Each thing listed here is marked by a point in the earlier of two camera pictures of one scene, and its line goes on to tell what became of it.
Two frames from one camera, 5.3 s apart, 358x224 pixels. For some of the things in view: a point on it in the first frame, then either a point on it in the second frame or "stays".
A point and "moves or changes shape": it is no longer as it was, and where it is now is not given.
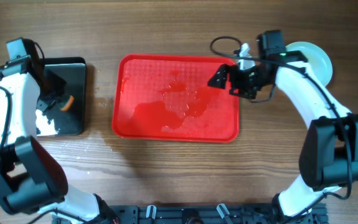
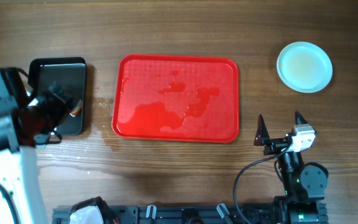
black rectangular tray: [73, 70] stays
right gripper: [236, 78] → [278, 144]
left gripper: [53, 94] → [56, 101]
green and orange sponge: [66, 105] moves or changes shape
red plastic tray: [168, 98] stays
